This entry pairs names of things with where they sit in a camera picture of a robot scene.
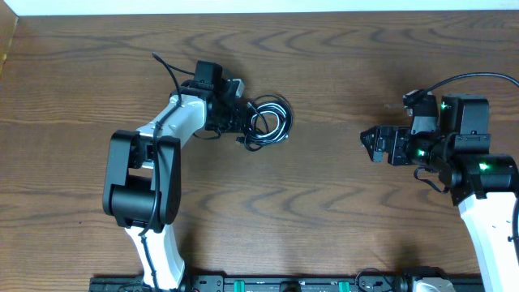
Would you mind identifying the white cable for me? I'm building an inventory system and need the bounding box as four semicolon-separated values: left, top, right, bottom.
249;103;290;144

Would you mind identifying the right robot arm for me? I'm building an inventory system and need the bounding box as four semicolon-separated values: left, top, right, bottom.
360;92;518;291

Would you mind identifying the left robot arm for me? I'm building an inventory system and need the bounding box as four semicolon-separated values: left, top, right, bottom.
102;79;244;291

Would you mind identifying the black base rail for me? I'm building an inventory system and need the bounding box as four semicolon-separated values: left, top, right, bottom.
88;265;486;292

